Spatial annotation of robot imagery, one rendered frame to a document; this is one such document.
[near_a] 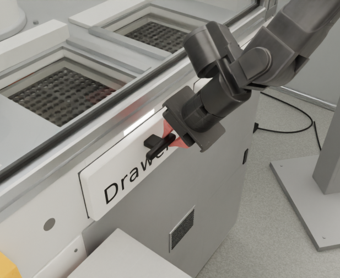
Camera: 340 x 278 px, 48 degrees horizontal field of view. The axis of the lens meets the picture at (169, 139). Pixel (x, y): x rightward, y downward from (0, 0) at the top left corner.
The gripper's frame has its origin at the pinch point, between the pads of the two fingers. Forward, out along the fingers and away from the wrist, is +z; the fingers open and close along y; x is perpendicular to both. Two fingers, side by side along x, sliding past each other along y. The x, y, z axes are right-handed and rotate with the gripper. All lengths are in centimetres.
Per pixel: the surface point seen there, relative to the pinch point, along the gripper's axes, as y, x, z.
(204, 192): -18.1, -22.9, 32.2
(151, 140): 1.8, 3.6, -0.4
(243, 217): -47, -63, 75
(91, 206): -0.1, 17.6, 5.1
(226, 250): -50, -44, 74
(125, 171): 0.6, 9.3, 3.4
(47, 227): 1.8, 25.1, 4.9
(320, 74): -29, -165, 61
